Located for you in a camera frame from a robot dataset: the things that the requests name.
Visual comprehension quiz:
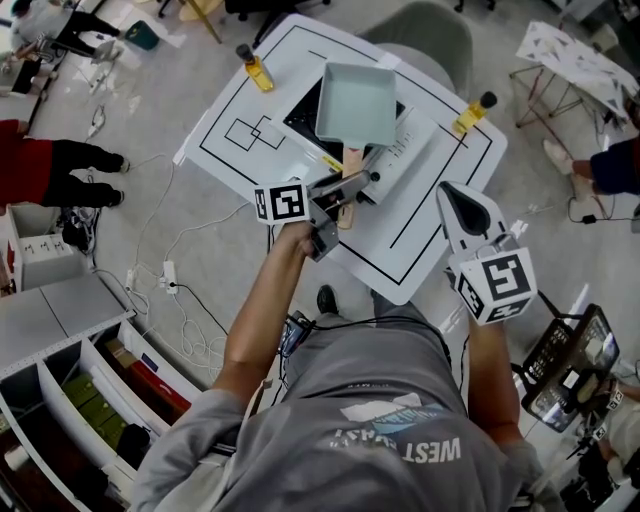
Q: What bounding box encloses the green bin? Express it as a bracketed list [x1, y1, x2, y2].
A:
[123, 20, 162, 52]

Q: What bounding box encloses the white floor cable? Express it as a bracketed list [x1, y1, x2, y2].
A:
[89, 149, 261, 386]

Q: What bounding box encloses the patterned-top side table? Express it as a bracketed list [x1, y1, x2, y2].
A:
[508, 19, 640, 132]

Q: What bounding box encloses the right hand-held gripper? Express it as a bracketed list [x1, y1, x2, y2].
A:
[435, 180, 539, 327]

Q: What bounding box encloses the person's left forearm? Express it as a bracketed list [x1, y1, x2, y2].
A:
[211, 222, 314, 401]

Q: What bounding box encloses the person's black shoe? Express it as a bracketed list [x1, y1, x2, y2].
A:
[316, 284, 341, 316]

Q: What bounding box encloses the white shelf unit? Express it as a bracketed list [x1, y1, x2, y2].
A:
[0, 273, 203, 512]

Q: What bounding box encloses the person's grey printed t-shirt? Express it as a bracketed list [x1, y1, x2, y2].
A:
[128, 290, 568, 512]

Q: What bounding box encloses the person's left hand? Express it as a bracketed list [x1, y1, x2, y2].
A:
[272, 221, 315, 262]

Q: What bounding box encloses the black open laptop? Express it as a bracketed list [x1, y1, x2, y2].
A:
[519, 302, 622, 434]

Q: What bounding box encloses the black waist-worn device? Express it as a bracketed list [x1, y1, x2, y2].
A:
[280, 309, 317, 357]

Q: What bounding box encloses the person's right forearm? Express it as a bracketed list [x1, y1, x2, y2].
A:
[466, 317, 524, 446]

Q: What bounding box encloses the yellow oil bottle black cap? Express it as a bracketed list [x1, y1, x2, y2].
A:
[451, 91, 499, 136]
[235, 43, 276, 94]

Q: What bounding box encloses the white power strip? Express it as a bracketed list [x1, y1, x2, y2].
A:
[160, 259, 180, 295]

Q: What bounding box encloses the grey upholstered chair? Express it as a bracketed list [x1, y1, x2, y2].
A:
[358, 0, 474, 101]

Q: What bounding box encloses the pale blue square frying pan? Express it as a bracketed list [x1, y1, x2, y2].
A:
[314, 61, 399, 229]

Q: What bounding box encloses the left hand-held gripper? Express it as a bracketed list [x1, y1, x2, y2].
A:
[253, 170, 373, 263]

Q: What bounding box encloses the white induction stove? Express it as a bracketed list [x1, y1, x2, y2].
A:
[269, 74, 439, 205]

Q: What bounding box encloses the small white cabinet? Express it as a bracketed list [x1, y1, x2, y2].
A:
[6, 203, 89, 292]

